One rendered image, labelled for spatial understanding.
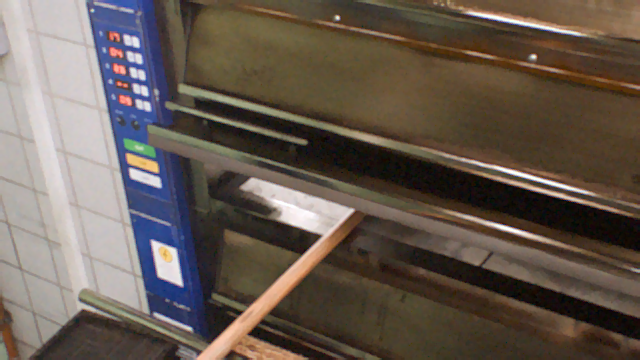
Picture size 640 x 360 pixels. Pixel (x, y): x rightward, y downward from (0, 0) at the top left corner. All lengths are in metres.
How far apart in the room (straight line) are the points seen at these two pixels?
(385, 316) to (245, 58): 0.59
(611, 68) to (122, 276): 1.43
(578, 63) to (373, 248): 0.62
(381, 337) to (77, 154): 0.85
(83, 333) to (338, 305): 0.65
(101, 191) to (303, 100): 0.74
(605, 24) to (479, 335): 0.72
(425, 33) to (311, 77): 0.27
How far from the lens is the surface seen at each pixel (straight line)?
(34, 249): 2.81
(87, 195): 2.49
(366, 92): 1.79
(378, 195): 1.68
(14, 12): 2.34
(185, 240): 2.28
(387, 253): 1.97
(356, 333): 2.11
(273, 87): 1.89
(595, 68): 1.57
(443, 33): 1.66
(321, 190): 1.74
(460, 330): 1.99
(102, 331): 2.45
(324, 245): 1.95
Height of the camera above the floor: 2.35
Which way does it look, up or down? 32 degrees down
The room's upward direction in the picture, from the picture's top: 5 degrees counter-clockwise
